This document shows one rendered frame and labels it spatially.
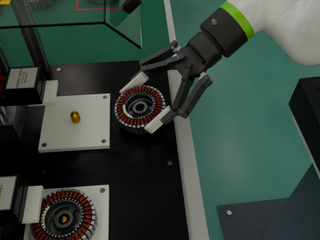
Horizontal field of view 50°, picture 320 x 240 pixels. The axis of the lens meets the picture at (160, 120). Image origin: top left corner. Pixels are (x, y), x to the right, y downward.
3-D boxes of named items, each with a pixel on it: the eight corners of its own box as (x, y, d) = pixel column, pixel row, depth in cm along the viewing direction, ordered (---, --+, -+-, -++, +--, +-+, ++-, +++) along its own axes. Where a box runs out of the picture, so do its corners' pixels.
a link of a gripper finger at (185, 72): (193, 68, 76) (198, 69, 75) (176, 115, 74) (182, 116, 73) (186, 60, 73) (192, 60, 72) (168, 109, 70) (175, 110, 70)
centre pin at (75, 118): (80, 116, 78) (78, 108, 76) (80, 123, 77) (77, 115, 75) (72, 116, 78) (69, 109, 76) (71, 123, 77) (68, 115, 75)
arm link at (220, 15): (212, -3, 71) (240, 21, 66) (228, 29, 80) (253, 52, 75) (189, 17, 71) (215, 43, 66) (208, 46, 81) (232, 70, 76)
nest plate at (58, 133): (110, 96, 84) (109, 93, 83) (109, 148, 75) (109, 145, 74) (47, 100, 83) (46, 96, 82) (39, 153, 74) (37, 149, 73)
